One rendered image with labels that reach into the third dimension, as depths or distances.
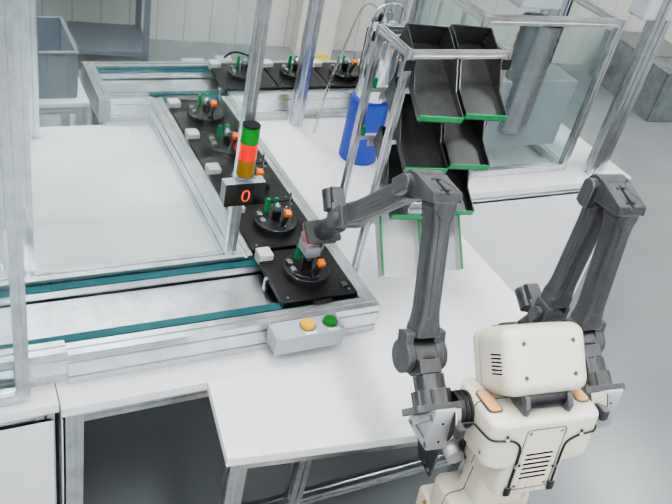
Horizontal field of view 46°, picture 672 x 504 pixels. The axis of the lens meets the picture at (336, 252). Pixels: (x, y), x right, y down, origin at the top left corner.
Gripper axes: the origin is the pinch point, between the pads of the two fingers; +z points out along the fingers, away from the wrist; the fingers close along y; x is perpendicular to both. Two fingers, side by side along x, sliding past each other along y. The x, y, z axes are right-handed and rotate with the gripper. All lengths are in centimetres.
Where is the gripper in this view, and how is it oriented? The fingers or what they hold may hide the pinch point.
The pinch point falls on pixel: (311, 237)
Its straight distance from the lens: 232.0
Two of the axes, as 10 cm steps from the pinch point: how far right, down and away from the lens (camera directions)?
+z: -4.1, 2.0, 8.9
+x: 1.8, 9.7, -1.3
